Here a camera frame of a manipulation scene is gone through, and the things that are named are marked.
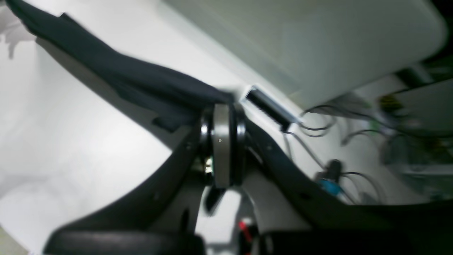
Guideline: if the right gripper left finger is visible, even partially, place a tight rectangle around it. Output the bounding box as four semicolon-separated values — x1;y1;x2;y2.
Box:
44;104;231;255

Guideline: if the black t-shirt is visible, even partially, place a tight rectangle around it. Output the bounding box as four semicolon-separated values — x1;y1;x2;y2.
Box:
6;0;234;132

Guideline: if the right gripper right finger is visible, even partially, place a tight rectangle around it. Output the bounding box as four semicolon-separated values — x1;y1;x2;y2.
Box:
230;104;452;255

